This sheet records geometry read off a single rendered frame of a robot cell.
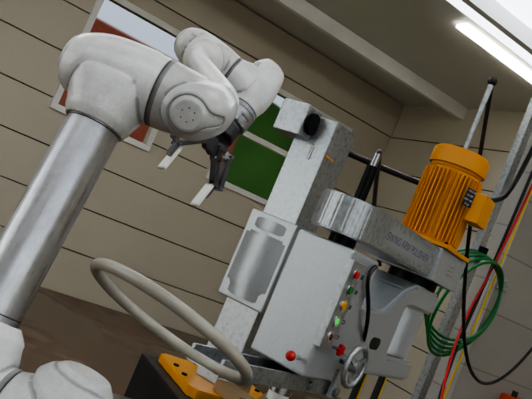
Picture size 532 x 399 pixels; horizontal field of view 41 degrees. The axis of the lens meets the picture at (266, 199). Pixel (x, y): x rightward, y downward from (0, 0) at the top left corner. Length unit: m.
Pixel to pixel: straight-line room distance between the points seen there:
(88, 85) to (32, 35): 6.89
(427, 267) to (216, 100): 1.63
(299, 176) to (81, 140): 1.99
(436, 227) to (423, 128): 7.10
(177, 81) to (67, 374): 0.52
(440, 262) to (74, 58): 1.82
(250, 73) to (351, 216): 0.62
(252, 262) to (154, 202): 5.61
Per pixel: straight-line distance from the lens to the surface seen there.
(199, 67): 1.67
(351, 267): 2.20
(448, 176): 2.90
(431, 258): 2.76
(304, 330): 2.25
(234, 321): 3.20
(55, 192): 1.27
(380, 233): 2.32
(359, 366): 2.40
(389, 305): 2.62
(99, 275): 1.87
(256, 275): 3.10
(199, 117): 1.25
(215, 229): 9.04
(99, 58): 1.32
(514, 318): 5.38
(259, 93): 1.83
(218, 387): 3.10
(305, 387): 2.38
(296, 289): 2.28
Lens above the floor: 1.44
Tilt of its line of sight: 3 degrees up
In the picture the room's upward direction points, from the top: 23 degrees clockwise
